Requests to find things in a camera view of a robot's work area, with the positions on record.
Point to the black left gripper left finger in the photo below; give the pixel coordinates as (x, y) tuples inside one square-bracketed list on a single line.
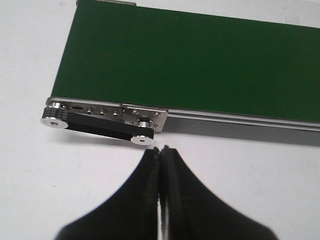
[(131, 213)]

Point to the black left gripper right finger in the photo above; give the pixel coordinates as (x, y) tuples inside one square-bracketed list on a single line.
[(190, 211)]

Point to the small silver drive pulley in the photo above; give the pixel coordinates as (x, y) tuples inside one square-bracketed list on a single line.
[(145, 133)]

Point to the black drive timing belt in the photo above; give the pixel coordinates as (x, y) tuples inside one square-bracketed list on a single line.
[(101, 127)]

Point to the green conveyor belt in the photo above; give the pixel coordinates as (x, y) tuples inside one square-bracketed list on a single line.
[(128, 54)]

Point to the aluminium conveyor frame rail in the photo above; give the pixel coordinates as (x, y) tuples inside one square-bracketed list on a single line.
[(179, 120)]

